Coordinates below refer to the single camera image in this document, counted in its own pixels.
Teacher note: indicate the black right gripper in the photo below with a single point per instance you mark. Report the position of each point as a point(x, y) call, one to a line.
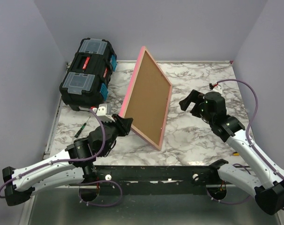
point(196, 96)

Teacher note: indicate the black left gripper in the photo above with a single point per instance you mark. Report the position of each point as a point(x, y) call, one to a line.
point(124, 125)

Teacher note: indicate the pink picture frame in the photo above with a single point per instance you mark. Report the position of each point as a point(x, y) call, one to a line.
point(147, 100)

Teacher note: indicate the green black screwdriver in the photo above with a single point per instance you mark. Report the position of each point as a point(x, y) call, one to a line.
point(82, 128)

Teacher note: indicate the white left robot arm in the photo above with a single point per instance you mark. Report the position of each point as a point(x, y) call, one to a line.
point(72, 165)

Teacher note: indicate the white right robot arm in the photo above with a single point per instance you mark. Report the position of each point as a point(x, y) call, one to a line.
point(258, 175)

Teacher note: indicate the black plastic toolbox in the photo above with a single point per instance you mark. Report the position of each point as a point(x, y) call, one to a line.
point(86, 82)

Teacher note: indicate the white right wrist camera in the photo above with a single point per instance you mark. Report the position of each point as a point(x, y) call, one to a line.
point(215, 87)

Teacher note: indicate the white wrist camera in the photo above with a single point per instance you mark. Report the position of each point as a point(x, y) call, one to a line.
point(215, 87)
point(104, 113)

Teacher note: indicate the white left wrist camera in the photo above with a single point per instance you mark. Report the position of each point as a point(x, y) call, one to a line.
point(104, 113)

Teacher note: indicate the black mounting base rail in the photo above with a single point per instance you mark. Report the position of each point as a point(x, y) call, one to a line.
point(153, 180)

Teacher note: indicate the aluminium table rail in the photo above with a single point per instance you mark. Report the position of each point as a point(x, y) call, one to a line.
point(49, 103)

